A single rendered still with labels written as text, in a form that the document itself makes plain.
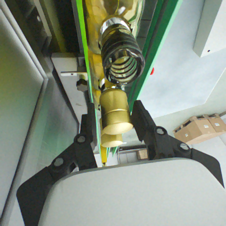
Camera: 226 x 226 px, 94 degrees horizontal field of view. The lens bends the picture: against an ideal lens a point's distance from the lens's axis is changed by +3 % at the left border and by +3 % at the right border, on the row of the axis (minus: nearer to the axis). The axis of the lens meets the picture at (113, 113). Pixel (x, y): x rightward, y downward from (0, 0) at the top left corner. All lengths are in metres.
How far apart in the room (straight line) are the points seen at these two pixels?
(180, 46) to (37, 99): 0.59
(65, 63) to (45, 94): 0.18
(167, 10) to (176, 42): 0.32
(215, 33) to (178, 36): 0.12
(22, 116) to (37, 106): 0.04
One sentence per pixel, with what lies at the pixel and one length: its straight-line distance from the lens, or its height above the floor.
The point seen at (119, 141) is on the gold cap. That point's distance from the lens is 0.16.
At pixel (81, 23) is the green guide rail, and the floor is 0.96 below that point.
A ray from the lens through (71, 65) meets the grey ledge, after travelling 0.40.
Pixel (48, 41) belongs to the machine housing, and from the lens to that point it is 0.44.
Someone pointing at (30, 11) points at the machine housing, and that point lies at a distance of 0.37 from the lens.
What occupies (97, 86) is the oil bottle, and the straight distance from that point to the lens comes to 0.16.
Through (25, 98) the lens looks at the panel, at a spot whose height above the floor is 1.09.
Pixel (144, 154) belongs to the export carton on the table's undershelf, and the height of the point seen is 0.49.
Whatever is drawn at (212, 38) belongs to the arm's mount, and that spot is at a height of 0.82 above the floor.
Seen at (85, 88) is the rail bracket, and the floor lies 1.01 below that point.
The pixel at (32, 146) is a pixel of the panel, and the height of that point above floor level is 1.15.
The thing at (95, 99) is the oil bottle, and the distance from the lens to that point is 0.19.
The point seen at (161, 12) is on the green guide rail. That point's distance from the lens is 0.33.
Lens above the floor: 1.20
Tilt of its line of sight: 31 degrees down
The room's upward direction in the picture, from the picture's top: 171 degrees clockwise
